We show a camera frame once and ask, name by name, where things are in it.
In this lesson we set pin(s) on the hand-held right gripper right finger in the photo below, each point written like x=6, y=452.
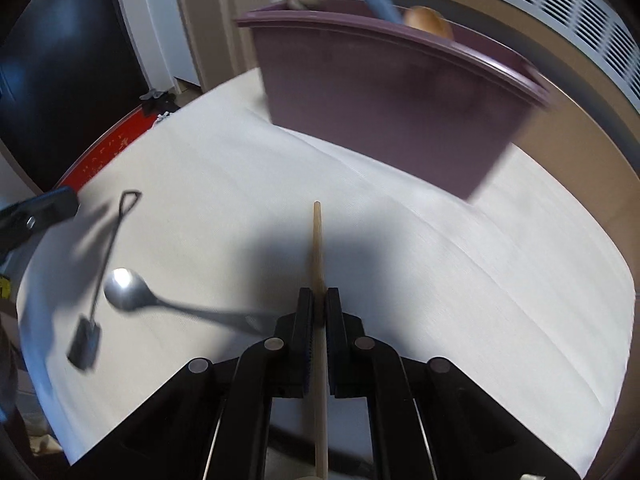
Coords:
x=336, y=355

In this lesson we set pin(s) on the black door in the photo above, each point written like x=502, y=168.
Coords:
x=60, y=70

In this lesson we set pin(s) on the long grey vent grille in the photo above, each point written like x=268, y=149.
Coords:
x=565, y=15

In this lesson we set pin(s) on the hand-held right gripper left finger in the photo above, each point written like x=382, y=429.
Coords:
x=304, y=350

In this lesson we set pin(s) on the white sneaker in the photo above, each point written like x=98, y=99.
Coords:
x=164, y=115

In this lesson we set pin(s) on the purple plastic utensil holder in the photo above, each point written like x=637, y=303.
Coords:
x=390, y=105

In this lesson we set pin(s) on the pair of black shoes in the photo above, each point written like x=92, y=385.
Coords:
x=159, y=100

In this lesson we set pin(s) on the black shovel-shaped spoon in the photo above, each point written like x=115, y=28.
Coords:
x=85, y=342

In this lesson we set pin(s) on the white tablecloth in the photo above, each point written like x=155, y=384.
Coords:
x=425, y=285

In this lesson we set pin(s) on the wooden chopstick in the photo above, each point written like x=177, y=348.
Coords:
x=317, y=250

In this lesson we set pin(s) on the red door mat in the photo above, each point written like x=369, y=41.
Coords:
x=100, y=152

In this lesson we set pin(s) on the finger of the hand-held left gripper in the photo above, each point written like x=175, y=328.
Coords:
x=35, y=217

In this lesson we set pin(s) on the white built-in cabinet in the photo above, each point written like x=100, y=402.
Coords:
x=160, y=15

